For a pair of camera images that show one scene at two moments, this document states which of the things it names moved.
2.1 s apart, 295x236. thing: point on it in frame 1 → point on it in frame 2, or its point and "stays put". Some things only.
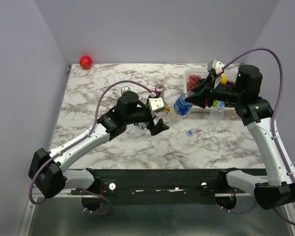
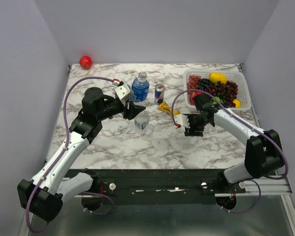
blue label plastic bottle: (182, 107) → (140, 88)
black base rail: (157, 187) stays put
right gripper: (199, 98) → (191, 132)
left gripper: (159, 128) → (134, 109)
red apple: (85, 62) stays put
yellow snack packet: (167, 108) stays put
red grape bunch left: (193, 80) stays put
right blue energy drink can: (160, 88) stays put
